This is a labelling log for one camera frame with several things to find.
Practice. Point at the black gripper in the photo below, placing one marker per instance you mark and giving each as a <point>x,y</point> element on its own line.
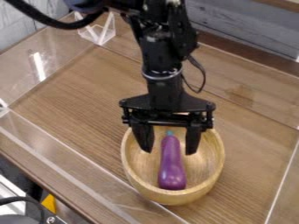
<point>168,106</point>

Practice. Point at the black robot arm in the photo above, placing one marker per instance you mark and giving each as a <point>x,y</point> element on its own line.
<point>168,39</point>

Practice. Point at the brown wooden bowl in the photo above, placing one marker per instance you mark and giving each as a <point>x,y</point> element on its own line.
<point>204,166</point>

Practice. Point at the purple toy eggplant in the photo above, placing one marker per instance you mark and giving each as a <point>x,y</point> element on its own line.
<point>172,176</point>

